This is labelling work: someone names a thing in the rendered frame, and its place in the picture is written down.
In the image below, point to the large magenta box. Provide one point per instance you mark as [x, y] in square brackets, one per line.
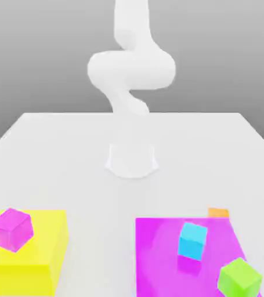
[157, 255]

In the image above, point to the small magenta cube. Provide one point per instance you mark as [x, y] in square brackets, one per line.
[11, 229]

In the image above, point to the small green cube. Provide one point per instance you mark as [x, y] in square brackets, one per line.
[239, 278]

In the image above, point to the large yellow box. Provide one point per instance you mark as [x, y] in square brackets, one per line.
[18, 271]

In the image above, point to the small orange cube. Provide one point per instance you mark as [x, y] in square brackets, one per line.
[218, 212]

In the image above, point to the small cyan cube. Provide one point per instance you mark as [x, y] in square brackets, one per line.
[192, 241]

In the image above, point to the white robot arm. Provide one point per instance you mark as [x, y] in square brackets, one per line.
[131, 69]

